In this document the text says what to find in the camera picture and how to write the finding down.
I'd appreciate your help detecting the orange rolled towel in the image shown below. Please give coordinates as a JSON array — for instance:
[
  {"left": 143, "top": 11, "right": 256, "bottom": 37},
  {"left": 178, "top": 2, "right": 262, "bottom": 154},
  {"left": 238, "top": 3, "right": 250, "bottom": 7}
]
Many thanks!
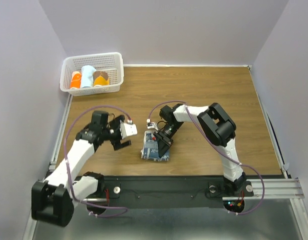
[{"left": 70, "top": 71, "right": 82, "bottom": 90}]

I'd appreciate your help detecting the light blue rolled towel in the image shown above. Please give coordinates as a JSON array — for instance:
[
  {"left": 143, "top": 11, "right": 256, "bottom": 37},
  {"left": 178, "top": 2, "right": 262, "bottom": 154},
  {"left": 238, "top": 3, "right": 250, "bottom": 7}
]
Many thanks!
[{"left": 80, "top": 65, "right": 96, "bottom": 88}]

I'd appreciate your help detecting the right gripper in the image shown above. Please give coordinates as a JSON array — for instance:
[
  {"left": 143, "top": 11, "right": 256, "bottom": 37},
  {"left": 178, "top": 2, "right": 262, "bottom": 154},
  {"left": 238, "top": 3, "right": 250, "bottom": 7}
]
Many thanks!
[{"left": 153, "top": 121, "right": 183, "bottom": 158}]

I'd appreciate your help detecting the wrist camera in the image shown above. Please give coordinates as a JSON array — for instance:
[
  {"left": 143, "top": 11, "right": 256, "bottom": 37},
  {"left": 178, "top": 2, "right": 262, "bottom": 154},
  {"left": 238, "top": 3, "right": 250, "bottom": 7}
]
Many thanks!
[
  {"left": 120, "top": 119, "right": 138, "bottom": 139},
  {"left": 146, "top": 119, "right": 158, "bottom": 130}
]

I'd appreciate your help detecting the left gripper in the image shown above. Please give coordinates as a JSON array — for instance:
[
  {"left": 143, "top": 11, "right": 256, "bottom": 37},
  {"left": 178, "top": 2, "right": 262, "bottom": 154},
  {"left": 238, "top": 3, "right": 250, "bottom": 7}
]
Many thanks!
[{"left": 102, "top": 116, "right": 131, "bottom": 151}]

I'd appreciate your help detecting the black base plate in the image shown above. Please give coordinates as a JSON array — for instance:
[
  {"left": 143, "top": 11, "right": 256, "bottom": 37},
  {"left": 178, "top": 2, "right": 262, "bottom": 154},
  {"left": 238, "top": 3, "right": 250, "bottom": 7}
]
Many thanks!
[{"left": 75, "top": 175, "right": 254, "bottom": 210}]

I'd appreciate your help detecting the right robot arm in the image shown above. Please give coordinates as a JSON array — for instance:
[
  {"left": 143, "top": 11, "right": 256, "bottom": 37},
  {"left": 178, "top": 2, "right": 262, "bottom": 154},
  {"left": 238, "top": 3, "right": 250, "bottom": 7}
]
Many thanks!
[{"left": 154, "top": 103, "right": 246, "bottom": 195}]

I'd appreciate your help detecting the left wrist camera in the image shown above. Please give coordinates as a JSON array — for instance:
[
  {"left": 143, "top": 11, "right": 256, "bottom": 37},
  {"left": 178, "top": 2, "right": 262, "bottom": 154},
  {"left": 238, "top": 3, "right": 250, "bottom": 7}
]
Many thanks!
[{"left": 120, "top": 119, "right": 138, "bottom": 139}]

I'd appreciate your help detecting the aluminium frame rail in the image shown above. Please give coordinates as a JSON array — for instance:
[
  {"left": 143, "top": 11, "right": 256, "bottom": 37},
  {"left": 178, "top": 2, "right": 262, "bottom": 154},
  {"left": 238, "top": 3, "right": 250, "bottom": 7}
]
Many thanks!
[{"left": 31, "top": 100, "right": 303, "bottom": 227}]

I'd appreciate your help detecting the blue white patterned towel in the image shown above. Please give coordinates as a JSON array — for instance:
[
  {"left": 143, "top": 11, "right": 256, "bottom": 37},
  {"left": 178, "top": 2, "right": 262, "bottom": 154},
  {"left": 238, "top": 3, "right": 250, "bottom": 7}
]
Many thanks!
[{"left": 141, "top": 130, "right": 170, "bottom": 162}]

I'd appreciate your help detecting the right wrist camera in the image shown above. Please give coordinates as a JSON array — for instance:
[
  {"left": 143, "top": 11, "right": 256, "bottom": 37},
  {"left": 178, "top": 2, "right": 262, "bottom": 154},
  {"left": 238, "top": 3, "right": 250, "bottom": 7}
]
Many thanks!
[{"left": 146, "top": 119, "right": 158, "bottom": 130}]

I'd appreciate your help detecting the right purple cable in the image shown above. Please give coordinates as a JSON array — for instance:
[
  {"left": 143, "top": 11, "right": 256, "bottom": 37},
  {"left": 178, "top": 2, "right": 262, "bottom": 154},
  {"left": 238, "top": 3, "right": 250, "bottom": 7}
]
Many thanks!
[{"left": 148, "top": 100, "right": 265, "bottom": 216}]

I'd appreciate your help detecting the white plastic basket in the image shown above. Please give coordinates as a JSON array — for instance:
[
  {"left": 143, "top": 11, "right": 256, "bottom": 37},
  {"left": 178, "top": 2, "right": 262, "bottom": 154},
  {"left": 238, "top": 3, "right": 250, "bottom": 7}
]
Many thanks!
[{"left": 60, "top": 52, "right": 124, "bottom": 97}]

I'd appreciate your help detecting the purple cable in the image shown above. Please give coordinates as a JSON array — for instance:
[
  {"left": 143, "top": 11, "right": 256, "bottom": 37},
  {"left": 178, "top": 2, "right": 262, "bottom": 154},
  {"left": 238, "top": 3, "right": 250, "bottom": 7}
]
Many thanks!
[
  {"left": 148, "top": 100, "right": 265, "bottom": 216},
  {"left": 63, "top": 104, "right": 134, "bottom": 218}
]

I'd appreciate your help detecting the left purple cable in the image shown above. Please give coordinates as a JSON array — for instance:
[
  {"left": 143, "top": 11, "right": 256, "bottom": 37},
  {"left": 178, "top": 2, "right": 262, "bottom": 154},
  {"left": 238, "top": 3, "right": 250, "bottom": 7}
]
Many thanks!
[{"left": 63, "top": 104, "right": 134, "bottom": 218}]

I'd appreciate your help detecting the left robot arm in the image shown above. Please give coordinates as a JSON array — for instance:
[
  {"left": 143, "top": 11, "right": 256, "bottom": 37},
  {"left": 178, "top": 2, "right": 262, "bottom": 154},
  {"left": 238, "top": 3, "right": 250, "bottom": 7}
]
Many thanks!
[{"left": 31, "top": 110, "right": 137, "bottom": 227}]

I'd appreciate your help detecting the yellow brown rolled towel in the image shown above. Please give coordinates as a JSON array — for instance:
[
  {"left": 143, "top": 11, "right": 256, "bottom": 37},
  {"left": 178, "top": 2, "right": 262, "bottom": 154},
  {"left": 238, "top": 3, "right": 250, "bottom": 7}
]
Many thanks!
[{"left": 93, "top": 70, "right": 110, "bottom": 87}]

